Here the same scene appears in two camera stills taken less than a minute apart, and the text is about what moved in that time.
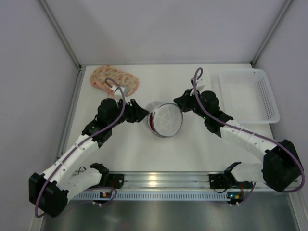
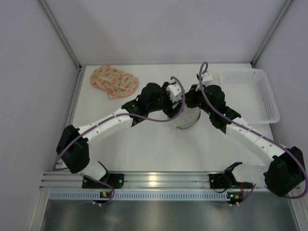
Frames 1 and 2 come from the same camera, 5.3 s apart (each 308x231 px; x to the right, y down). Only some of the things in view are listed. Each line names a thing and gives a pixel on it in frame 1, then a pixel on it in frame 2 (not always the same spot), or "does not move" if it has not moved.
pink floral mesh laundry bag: (99, 75) does not move
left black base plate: (113, 180) does not move
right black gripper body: (188, 102) does not move
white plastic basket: (249, 96) does not move
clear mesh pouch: (166, 120) → (187, 118)
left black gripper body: (131, 110) → (169, 110)
